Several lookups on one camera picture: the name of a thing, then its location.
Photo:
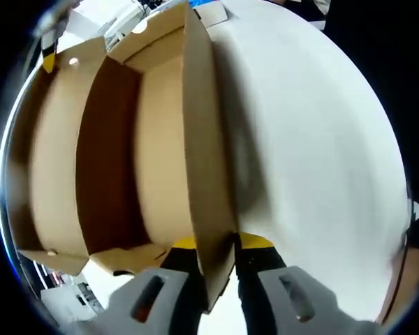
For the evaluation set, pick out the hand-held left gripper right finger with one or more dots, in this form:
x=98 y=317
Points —
x=328 y=307

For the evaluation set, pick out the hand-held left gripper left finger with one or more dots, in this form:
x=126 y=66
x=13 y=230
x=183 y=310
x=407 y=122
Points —
x=125 y=307

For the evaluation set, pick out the brown cardboard shoe box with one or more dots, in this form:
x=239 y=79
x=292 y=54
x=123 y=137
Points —
x=160 y=139

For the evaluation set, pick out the blue tissue box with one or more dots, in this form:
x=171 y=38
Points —
x=211 y=12

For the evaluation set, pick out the person's black shirt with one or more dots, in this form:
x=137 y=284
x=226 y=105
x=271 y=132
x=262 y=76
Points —
x=387 y=70

